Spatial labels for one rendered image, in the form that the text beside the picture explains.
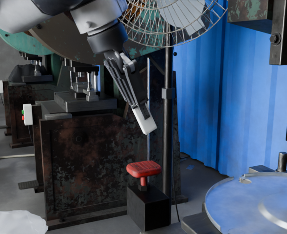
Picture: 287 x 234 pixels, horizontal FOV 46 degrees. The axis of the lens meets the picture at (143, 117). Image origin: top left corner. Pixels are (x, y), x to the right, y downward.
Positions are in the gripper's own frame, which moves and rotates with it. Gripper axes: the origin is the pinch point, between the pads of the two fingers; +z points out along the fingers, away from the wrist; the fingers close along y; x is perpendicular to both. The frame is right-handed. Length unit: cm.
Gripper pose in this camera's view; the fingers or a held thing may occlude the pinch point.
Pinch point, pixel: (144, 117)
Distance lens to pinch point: 72.3
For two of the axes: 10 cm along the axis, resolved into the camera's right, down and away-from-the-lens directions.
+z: 3.9, 8.4, 3.7
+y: 4.2, 2.0, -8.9
